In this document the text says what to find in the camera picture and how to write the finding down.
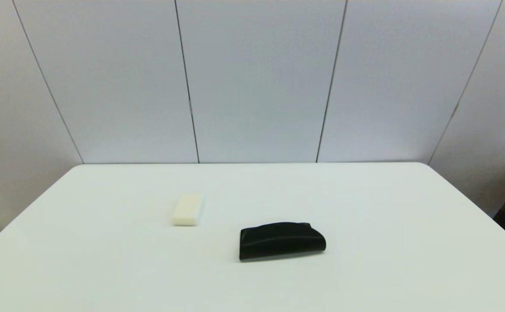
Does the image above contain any black leather glasses case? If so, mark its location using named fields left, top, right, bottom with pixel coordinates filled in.
left=239, top=222, right=327, bottom=262

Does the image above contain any cream white rectangular block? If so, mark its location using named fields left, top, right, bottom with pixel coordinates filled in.
left=172, top=193, right=203, bottom=227

